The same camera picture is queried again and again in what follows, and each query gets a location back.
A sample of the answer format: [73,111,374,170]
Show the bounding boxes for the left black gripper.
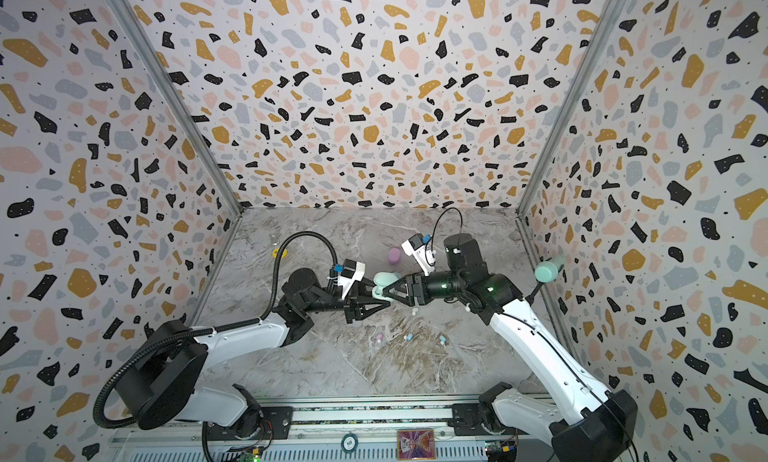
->
[305,279,391,327]

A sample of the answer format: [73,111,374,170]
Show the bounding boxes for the mint green charging case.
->
[371,272,401,302]

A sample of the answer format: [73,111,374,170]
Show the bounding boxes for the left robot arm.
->
[111,266,399,435]

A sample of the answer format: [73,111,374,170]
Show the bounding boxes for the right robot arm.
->
[374,233,639,461]

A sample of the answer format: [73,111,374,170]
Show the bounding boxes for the pink charging case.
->
[387,248,401,265]

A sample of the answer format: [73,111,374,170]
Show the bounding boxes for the round white badge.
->
[341,433,358,454]

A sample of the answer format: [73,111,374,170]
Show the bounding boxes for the pink square tag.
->
[396,429,437,461]

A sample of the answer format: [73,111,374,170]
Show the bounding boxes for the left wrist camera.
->
[334,259,365,300]

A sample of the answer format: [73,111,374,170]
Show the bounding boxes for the left black corrugated cable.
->
[92,231,340,430]

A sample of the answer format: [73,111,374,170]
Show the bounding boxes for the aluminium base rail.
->
[107,395,561,461]

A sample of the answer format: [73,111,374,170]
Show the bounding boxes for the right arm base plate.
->
[447,402,526,437]

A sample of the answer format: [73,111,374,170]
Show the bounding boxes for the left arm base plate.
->
[204,406,294,444]

